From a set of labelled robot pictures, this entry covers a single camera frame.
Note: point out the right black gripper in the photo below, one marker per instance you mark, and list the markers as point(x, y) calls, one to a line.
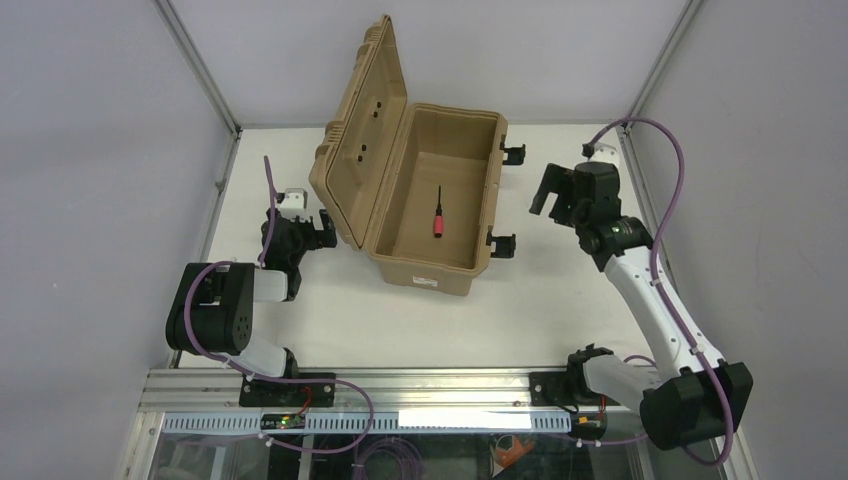
point(559, 192)

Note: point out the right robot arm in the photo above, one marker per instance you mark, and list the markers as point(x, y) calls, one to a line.
point(692, 393)

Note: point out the tan plastic tool bin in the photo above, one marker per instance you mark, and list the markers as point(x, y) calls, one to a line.
point(381, 160)

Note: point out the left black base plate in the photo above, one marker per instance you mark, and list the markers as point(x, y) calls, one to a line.
point(318, 390)

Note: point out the white slotted cable duct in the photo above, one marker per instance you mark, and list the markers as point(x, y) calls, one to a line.
point(404, 421)

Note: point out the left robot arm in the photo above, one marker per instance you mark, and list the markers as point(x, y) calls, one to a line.
point(212, 311)

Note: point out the red handled screwdriver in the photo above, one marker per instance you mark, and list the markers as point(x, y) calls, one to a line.
point(438, 223)

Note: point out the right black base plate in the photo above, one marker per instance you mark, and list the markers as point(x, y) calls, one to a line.
point(560, 388)

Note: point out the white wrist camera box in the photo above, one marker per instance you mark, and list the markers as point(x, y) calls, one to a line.
point(292, 203)

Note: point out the aluminium frame rail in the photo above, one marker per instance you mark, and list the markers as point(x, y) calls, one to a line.
point(189, 390)

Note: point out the orange object below table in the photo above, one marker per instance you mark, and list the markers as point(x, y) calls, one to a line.
point(508, 449)

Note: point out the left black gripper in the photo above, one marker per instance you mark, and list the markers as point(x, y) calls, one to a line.
point(304, 230)

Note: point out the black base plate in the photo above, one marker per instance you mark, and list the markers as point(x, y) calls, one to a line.
point(318, 390)
point(560, 388)

